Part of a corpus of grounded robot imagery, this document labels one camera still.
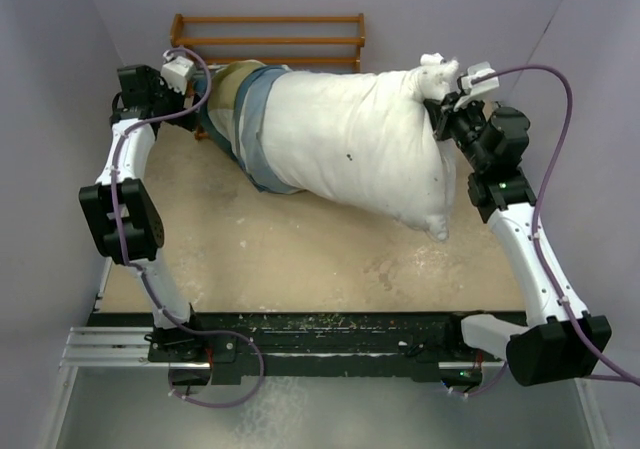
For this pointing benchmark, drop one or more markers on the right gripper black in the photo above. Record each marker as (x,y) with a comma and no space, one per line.
(443,114)

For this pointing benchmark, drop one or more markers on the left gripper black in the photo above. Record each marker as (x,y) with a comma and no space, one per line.
(158,87)

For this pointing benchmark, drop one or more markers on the patchwork pillowcase blue beige white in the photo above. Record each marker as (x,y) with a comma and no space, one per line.
(233,117)

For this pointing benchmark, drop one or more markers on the white pillow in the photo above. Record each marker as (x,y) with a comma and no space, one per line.
(366,140)

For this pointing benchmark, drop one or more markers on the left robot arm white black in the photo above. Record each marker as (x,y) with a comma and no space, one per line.
(123,221)

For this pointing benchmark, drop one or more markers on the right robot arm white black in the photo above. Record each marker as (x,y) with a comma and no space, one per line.
(560,334)

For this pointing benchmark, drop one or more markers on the orange wooden rack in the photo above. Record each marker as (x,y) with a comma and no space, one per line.
(322,42)

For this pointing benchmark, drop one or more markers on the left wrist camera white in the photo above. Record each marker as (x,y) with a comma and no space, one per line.
(177,71)

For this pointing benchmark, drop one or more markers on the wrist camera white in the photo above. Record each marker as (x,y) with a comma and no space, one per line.
(475,83)
(177,71)

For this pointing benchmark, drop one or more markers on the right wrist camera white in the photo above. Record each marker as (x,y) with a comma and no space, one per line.
(475,83)

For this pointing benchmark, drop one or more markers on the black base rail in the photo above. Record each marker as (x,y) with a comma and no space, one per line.
(433,339)

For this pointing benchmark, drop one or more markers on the aluminium frame rail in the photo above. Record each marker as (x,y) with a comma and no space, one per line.
(126,347)

